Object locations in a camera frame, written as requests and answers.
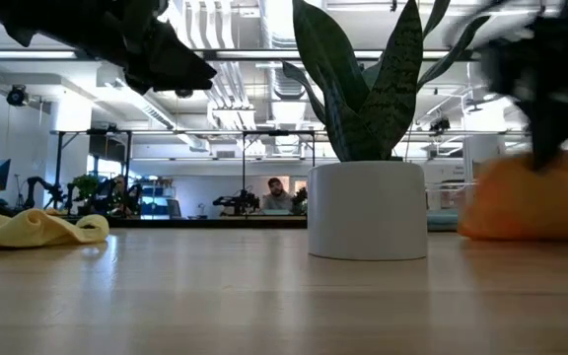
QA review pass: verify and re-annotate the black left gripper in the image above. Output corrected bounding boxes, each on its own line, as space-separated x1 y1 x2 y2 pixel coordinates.
80 0 218 97

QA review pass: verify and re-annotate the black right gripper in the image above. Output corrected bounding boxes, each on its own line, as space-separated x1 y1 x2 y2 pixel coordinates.
479 18 568 172

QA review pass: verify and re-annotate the orange microfiber towel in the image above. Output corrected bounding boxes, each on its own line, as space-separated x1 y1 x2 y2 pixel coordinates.
457 151 568 243

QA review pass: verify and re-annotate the blue microfiber towel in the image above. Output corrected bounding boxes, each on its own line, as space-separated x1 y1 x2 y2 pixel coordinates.
426 209 462 233

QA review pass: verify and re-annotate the snake plant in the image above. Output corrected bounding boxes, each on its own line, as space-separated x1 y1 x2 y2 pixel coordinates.
281 0 492 261

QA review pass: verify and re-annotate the yellow microfiber towel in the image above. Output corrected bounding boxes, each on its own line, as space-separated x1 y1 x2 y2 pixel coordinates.
0 206 110 250

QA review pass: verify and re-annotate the white column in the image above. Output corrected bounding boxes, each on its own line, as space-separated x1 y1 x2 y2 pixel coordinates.
462 134 507 198

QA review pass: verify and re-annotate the clear plastic bin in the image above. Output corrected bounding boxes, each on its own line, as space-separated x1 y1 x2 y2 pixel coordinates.
425 180 478 233

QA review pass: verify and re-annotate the person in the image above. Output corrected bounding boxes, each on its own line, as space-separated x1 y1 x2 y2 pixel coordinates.
260 177 295 214
108 175 142 218

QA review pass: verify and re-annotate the small green potted plant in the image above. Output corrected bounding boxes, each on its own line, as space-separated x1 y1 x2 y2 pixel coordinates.
71 173 101 204

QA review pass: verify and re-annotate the black aluminium table frame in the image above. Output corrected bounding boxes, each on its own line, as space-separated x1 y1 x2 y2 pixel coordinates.
107 215 311 230

